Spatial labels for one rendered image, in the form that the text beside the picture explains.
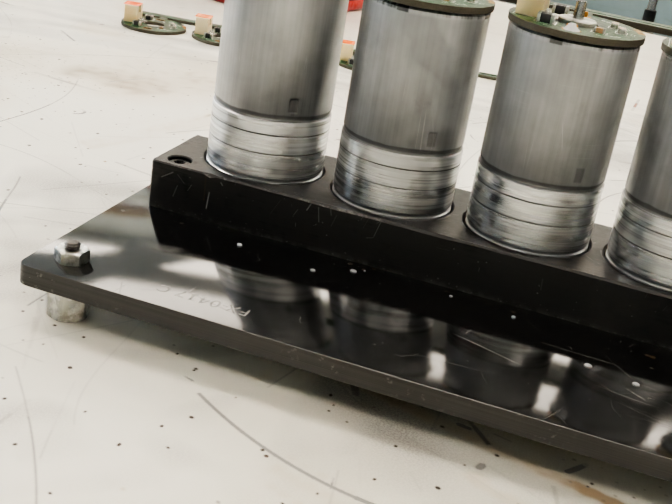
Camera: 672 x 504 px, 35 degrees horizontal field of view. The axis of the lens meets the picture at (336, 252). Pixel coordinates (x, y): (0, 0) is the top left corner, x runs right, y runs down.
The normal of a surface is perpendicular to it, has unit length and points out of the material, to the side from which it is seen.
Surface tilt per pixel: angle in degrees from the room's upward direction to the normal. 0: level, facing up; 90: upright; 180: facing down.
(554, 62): 90
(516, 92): 90
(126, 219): 0
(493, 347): 0
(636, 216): 90
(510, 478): 0
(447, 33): 90
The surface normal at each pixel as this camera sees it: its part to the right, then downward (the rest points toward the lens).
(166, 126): 0.15, -0.91
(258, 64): -0.27, 0.34
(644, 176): -0.90, 0.04
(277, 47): -0.01, 0.39
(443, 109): 0.40, 0.42
